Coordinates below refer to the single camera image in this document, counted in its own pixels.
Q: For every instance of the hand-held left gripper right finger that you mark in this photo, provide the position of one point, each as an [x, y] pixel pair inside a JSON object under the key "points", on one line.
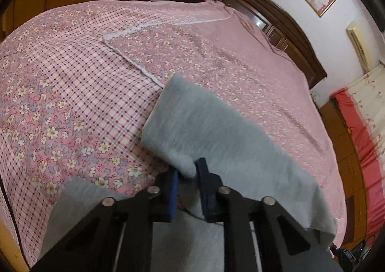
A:
{"points": [[204, 190]]}

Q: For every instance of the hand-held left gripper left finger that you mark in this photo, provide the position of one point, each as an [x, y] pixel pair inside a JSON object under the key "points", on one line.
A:
{"points": [[172, 196]]}

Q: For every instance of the grey pants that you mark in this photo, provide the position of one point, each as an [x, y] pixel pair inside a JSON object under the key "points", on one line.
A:
{"points": [[210, 127]]}

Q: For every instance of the pink floral bedspread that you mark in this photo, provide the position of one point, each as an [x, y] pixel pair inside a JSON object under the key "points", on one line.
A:
{"points": [[90, 79]]}

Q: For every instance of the red and cream floral cloth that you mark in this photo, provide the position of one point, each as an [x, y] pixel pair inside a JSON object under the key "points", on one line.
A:
{"points": [[370, 109]]}

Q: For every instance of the dark wooden headboard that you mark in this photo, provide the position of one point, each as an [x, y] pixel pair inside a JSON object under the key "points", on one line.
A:
{"points": [[288, 28]]}

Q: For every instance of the white air conditioner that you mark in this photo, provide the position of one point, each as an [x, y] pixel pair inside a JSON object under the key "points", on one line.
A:
{"points": [[359, 43]]}

